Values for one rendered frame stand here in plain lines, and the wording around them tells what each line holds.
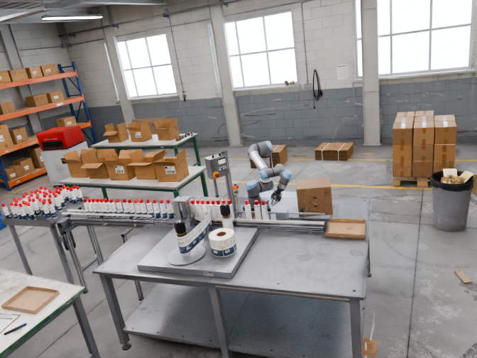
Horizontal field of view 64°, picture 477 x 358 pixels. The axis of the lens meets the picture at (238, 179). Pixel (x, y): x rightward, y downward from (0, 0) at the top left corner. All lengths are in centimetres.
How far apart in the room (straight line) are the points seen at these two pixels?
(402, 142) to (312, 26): 341
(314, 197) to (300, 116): 541
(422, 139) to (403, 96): 230
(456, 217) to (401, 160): 154
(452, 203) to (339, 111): 417
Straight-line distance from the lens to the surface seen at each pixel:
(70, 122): 1103
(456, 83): 822
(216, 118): 959
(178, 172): 507
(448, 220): 502
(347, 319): 336
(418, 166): 622
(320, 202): 345
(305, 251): 302
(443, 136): 609
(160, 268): 307
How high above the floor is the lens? 240
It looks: 20 degrees down
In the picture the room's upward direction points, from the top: 9 degrees counter-clockwise
